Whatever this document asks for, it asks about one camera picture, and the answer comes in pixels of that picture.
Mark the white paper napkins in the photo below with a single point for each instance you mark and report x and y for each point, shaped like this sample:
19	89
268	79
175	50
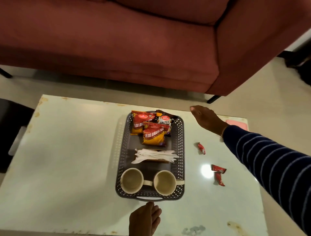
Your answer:
155	155

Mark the white glass coffee table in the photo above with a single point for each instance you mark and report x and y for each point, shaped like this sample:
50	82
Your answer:
73	146

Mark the white floral mug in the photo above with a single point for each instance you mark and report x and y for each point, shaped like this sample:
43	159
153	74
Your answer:
165	182
132	180

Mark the grey perforated plastic tray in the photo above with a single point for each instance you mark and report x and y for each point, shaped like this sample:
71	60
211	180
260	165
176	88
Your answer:
148	146

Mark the red yellow snack packet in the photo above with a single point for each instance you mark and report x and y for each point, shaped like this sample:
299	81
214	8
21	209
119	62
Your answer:
138	122
154	136

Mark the brown white snack packet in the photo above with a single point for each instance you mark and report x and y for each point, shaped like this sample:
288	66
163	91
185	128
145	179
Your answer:
166	120

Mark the person's right hand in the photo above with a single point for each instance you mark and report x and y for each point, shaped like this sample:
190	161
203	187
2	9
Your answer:
209	120

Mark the dark woven plastic stool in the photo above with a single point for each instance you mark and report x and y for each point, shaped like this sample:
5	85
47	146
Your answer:
12	116

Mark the red fabric sofa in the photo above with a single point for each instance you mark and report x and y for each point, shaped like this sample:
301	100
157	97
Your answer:
121	43

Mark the red sofa back cushion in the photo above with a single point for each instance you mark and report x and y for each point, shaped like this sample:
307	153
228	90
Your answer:
175	9

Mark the red candy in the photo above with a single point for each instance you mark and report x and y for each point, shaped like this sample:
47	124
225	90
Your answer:
201	148
218	168
220	179

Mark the person's left hand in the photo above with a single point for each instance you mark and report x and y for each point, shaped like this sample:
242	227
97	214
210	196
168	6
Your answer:
143	221

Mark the pink container lid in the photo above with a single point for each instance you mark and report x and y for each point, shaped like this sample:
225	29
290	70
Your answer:
237	124

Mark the person's right forearm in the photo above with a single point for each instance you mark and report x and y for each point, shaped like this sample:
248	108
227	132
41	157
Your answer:
274	165

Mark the brown plastic napkin holder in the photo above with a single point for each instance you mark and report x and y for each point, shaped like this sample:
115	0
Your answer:
150	161

